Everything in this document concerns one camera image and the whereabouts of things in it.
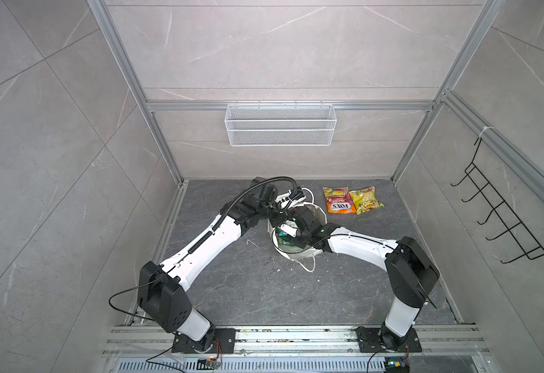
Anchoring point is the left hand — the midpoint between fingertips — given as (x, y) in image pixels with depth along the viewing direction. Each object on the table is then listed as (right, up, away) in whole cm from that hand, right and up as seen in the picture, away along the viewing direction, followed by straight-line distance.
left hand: (293, 202), depth 77 cm
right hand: (+2, -10, +15) cm, 18 cm away
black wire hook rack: (+60, -12, -19) cm, 64 cm away
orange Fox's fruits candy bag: (+24, +1, +31) cm, 39 cm away
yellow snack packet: (+36, +1, +29) cm, 46 cm away
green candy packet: (-3, -14, +12) cm, 19 cm away
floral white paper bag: (+3, -19, +2) cm, 19 cm away
